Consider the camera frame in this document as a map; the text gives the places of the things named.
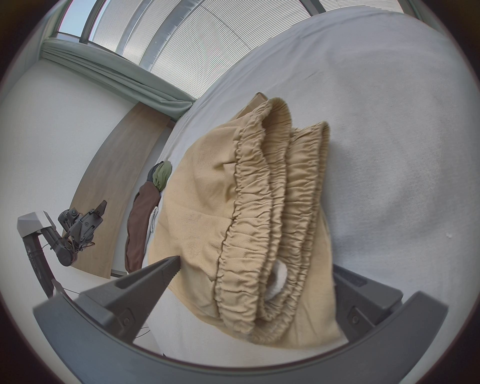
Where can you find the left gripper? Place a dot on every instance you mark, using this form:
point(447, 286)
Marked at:
point(86, 227)

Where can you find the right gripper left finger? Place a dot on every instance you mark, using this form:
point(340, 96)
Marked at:
point(123, 300)

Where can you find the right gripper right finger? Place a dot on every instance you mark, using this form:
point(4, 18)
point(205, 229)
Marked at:
point(367, 303)

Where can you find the tan shorts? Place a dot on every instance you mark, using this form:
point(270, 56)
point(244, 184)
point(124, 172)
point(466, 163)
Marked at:
point(210, 195)

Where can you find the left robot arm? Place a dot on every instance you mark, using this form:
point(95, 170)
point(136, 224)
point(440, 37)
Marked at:
point(35, 225)

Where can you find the bed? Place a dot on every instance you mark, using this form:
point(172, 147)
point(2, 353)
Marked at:
point(393, 150)

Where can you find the brown garment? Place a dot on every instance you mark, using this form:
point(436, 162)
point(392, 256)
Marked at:
point(140, 225)

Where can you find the white garment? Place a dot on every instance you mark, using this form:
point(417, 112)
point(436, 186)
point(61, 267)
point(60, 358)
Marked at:
point(153, 225)

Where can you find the dark grey garment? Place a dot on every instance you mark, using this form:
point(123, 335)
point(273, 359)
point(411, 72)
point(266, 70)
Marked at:
point(152, 174)

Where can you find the green garment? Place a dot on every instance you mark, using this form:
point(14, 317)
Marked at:
point(163, 174)

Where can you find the grey-green curtain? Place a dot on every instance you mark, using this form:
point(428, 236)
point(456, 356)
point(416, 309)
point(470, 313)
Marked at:
point(112, 71)

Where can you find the window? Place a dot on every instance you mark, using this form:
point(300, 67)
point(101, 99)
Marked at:
point(187, 37)

